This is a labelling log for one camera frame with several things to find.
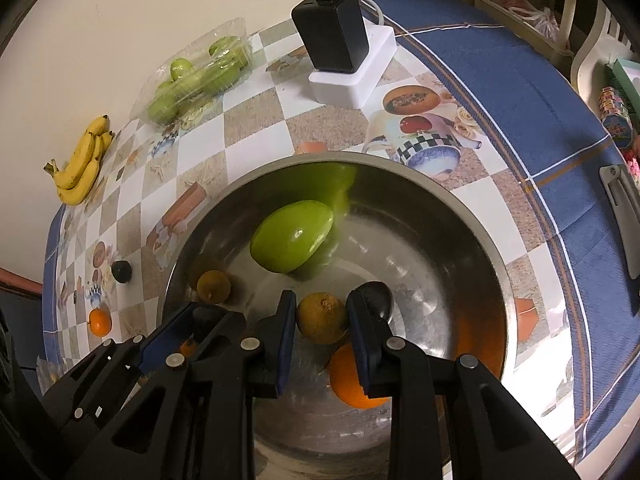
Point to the pile of green jujubes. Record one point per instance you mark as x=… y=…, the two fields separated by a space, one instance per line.
x=177 y=71

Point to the orange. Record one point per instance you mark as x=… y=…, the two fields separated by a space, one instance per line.
x=341 y=375
x=187 y=349
x=100 y=321

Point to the black power adapter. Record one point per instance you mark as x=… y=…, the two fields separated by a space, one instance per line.
x=330 y=30

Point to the clear plastic bag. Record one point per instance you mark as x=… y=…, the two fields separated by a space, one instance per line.
x=537 y=17

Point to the green mango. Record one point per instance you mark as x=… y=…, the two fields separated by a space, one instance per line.
x=292 y=237

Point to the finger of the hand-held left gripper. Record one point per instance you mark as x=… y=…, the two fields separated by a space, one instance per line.
x=217 y=322
x=162 y=342

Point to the dark plum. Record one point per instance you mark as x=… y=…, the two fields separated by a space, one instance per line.
x=377 y=297
x=121 y=271

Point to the pale green box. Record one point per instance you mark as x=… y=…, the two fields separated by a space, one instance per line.
x=627 y=72

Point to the round metal bowl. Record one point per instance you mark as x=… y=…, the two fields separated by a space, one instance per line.
x=425 y=260

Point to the bunch of yellow bananas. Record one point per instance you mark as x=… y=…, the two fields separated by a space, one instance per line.
x=80 y=165

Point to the white power strip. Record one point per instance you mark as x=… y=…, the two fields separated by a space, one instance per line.
x=372 y=70

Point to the white plastic rack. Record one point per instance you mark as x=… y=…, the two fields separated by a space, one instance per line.
x=585 y=45

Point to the clear bag of kumquats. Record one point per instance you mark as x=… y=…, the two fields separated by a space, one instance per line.
x=47 y=372

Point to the brown round sapodilla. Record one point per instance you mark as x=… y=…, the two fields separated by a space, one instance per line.
x=214 y=286
x=322 y=318

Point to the reddish brown board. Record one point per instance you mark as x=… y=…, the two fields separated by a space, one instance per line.
x=15 y=280

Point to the colourful printed box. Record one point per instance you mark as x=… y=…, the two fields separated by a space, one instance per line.
x=617 y=117

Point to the clear plastic clamshell container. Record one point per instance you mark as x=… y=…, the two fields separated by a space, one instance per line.
x=235 y=30

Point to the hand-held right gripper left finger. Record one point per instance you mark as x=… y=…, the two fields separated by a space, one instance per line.
x=286 y=345

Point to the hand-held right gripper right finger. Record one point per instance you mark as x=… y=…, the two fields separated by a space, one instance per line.
x=357 y=345

